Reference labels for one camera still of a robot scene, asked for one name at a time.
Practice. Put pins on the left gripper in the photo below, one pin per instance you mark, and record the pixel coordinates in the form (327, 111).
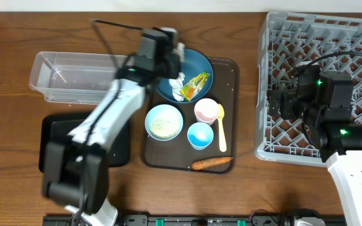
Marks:
(174, 61)

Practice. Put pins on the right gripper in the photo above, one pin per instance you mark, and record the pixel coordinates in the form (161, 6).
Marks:
(288, 99)

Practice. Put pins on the white tissue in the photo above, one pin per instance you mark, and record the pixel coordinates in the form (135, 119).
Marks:
(177, 85)

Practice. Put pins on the yellow green snack wrapper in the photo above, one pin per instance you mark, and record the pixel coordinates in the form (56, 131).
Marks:
(194, 86)

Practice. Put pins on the pink cup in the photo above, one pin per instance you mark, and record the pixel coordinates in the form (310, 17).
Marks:
(206, 110)

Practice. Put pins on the light blue cup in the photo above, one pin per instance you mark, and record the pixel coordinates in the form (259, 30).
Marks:
(200, 135)

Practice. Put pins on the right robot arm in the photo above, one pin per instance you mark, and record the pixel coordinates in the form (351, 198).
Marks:
(322, 100)

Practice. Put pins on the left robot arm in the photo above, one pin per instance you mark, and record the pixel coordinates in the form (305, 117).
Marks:
(75, 167)

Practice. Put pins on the grey dishwasher rack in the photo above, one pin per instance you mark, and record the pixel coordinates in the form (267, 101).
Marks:
(285, 40)

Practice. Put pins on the light blue bowl with rice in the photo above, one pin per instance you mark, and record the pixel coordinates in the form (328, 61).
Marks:
(163, 122)

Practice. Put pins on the yellow plastic spoon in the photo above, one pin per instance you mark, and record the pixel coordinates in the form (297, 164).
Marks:
(222, 138)

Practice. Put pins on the clear plastic bin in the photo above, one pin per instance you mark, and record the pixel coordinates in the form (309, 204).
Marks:
(73, 78)

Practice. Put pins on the brown serving tray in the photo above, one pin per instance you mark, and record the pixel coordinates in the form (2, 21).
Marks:
(179, 153)

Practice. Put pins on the orange carrot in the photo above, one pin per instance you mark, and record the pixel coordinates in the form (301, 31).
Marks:
(207, 163)

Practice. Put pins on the black plastic bin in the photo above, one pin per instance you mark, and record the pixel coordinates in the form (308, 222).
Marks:
(56, 127)

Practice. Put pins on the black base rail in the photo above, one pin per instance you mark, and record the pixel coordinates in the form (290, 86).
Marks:
(143, 220)

